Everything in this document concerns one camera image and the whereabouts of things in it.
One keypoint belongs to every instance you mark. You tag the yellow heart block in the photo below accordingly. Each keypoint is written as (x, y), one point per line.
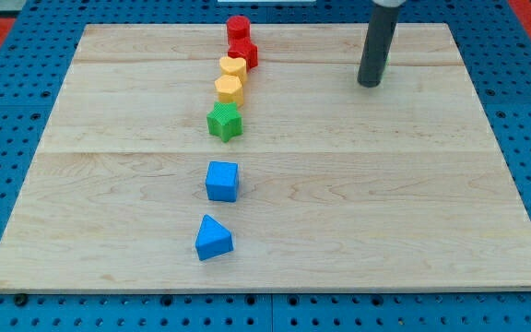
(233, 67)

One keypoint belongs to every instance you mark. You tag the green star block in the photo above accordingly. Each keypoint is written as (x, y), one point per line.
(225, 121)

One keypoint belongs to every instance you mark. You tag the red cylinder block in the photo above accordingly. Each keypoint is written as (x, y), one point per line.
(238, 27)

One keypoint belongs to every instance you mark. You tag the blue cube block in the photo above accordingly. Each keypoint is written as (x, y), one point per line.
(222, 181)

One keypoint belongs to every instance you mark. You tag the yellow hexagon block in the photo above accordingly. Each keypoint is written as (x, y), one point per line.
(229, 89)

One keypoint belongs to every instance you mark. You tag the light wooden board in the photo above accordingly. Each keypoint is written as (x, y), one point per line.
(342, 189)

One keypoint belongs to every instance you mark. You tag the blue triangle block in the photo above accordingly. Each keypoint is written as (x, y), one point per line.
(212, 239)

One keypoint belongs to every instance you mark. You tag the red star block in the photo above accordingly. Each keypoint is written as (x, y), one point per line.
(244, 48)

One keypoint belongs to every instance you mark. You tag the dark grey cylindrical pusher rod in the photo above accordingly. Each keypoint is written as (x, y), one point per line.
(379, 36)

